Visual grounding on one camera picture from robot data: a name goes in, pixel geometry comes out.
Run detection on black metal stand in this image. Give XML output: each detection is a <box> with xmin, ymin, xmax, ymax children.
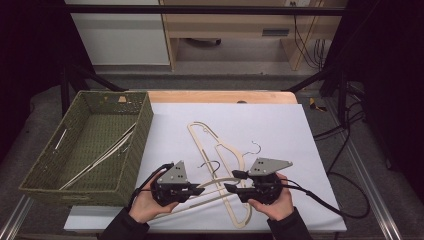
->
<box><xmin>59</xmin><ymin>62</ymin><xmax>130</xmax><ymax>118</ymax></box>
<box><xmin>283</xmin><ymin>62</ymin><xmax>352</xmax><ymax>128</ymax></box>

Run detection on person's left hand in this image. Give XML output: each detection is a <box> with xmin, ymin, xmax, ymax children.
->
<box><xmin>127</xmin><ymin>171</ymin><xmax>181</xmax><ymax>224</ymax></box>

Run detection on black floor cables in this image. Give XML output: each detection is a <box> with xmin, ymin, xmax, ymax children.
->
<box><xmin>312</xmin><ymin>99</ymin><xmax>367</xmax><ymax>174</ymax></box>

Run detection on person's right hand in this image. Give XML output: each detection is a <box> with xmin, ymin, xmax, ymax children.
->
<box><xmin>247</xmin><ymin>171</ymin><xmax>295</xmax><ymax>222</ymax></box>

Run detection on aluminium rail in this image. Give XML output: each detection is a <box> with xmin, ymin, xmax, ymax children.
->
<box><xmin>323</xmin><ymin>99</ymin><xmax>405</xmax><ymax>240</ymax></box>
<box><xmin>0</xmin><ymin>194</ymin><xmax>35</xmax><ymax>240</ymax></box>

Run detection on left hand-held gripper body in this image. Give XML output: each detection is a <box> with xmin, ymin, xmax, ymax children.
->
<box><xmin>150</xmin><ymin>160</ymin><xmax>193</xmax><ymax>208</ymax></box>

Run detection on yellow and black tool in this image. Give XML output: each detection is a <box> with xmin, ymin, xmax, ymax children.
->
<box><xmin>308</xmin><ymin>97</ymin><xmax>328</xmax><ymax>113</ymax></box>

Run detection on green woven basket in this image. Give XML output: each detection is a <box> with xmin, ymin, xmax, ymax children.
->
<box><xmin>18</xmin><ymin>90</ymin><xmax>155</xmax><ymax>208</ymax></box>

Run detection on white paper sheet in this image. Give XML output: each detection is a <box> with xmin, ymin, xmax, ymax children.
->
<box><xmin>63</xmin><ymin>102</ymin><xmax>348</xmax><ymax>233</ymax></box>

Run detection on beige wooden clothes hanger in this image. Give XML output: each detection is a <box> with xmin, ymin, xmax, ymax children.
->
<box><xmin>153</xmin><ymin>160</ymin><xmax>250</xmax><ymax>221</ymax></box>
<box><xmin>59</xmin><ymin>122</ymin><xmax>138</xmax><ymax>192</ymax></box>
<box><xmin>186</xmin><ymin>121</ymin><xmax>262</xmax><ymax>230</ymax></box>

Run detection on black curtain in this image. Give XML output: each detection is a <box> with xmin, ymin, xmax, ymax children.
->
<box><xmin>0</xmin><ymin>0</ymin><xmax>95</xmax><ymax>162</ymax></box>
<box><xmin>319</xmin><ymin>0</ymin><xmax>424</xmax><ymax>203</ymax></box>

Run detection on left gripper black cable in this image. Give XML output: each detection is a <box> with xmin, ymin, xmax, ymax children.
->
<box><xmin>127</xmin><ymin>162</ymin><xmax>175</xmax><ymax>208</ymax></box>

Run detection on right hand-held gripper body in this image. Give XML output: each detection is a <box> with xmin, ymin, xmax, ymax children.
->
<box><xmin>237</xmin><ymin>157</ymin><xmax>294</xmax><ymax>205</ymax></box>

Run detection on hanging black cables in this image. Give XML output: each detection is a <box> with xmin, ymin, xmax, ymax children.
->
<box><xmin>290</xmin><ymin>1</ymin><xmax>327</xmax><ymax>71</ymax></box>

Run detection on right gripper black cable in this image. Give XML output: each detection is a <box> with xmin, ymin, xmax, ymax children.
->
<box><xmin>279</xmin><ymin>171</ymin><xmax>371</xmax><ymax>220</ymax></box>

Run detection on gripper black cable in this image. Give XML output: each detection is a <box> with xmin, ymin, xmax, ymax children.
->
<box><xmin>279</xmin><ymin>171</ymin><xmax>371</xmax><ymax>220</ymax></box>
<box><xmin>127</xmin><ymin>162</ymin><xmax>175</xmax><ymax>208</ymax></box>

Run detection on black horizontal frame bar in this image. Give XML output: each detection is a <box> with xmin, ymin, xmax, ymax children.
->
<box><xmin>64</xmin><ymin>4</ymin><xmax>348</xmax><ymax>17</ymax></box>

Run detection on wooden table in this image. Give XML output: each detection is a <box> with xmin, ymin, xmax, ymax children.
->
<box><xmin>146</xmin><ymin>90</ymin><xmax>299</xmax><ymax>105</ymax></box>

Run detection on light wooden desk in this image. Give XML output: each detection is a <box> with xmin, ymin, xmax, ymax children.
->
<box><xmin>159</xmin><ymin>0</ymin><xmax>348</xmax><ymax>72</ymax></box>

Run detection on white cabinet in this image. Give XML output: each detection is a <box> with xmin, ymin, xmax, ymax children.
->
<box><xmin>64</xmin><ymin>0</ymin><xmax>171</xmax><ymax>67</ymax></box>

